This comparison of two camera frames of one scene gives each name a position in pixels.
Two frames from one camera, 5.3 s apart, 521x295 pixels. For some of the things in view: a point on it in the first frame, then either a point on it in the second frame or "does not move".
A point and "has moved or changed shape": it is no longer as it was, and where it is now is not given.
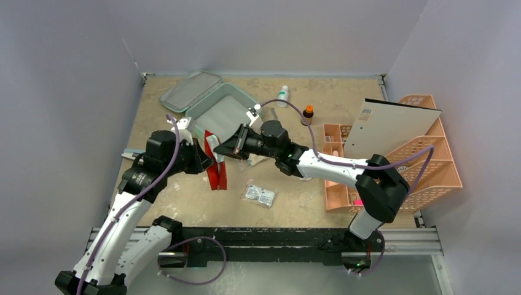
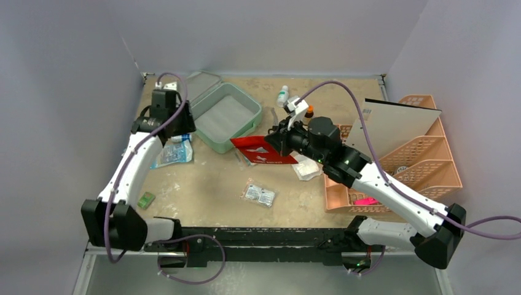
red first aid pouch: x=217 y=171 has moved or changed shape
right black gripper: x=242 y=141 to x=284 y=138
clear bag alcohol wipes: x=254 y=192 does not move
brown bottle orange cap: x=308 y=114 does not move
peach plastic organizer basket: x=424 y=163 does not move
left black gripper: x=201 y=161 to x=187 y=126
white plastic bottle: x=284 y=94 does not move
